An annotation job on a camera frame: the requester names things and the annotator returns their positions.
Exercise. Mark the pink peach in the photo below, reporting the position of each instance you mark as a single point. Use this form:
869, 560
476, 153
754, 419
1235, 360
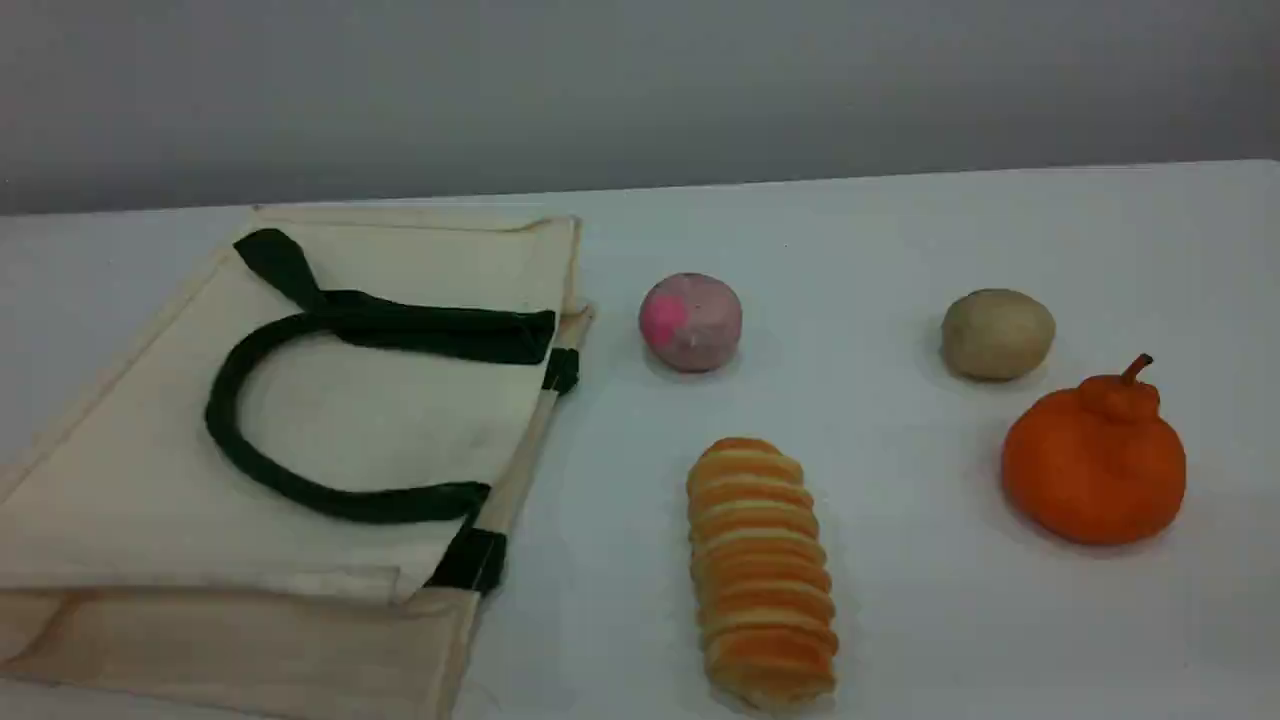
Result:
692, 322

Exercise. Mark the long ridged golden bread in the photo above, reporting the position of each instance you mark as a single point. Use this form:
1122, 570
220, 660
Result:
762, 580

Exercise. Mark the round brown potato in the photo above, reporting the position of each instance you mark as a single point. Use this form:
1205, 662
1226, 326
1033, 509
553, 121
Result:
998, 335

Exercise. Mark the orange tangerine with stem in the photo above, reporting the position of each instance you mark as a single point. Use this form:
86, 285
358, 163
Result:
1090, 470

